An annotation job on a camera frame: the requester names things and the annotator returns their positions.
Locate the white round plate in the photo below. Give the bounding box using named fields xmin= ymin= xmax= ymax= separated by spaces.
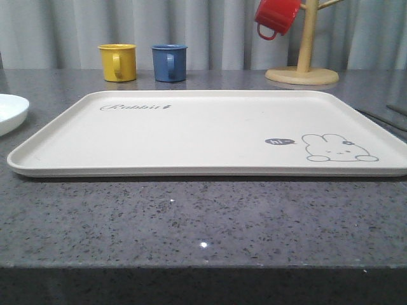
xmin=0 ymin=93 xmax=30 ymax=136

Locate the silver metal fork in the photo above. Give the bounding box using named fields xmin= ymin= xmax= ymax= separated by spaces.
xmin=356 ymin=109 xmax=406 ymax=142

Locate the silver metal spoon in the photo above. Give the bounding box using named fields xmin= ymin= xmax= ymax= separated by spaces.
xmin=386 ymin=104 xmax=407 ymax=116

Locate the cream rabbit serving tray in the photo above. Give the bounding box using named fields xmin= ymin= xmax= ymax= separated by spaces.
xmin=7 ymin=90 xmax=406 ymax=177

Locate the blue mug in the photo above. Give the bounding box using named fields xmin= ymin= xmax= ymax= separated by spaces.
xmin=151 ymin=44 xmax=188 ymax=83

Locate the yellow mug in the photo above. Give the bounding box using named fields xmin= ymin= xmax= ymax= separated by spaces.
xmin=98 ymin=44 xmax=137 ymax=82

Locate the wooden mug tree stand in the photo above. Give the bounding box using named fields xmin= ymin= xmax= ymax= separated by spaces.
xmin=265 ymin=0 xmax=341 ymax=85

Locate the red mug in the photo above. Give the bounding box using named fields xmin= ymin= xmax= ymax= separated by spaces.
xmin=255 ymin=0 xmax=301 ymax=41

